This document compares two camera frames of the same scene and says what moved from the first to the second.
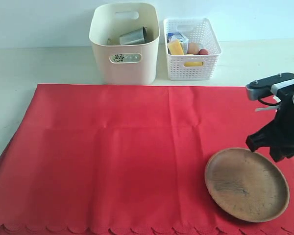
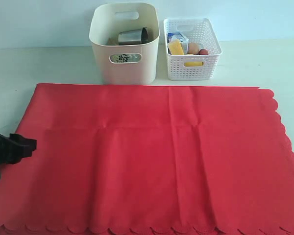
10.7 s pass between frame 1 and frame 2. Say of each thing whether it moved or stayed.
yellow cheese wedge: stayed
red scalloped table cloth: stayed
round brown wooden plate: moved
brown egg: stayed
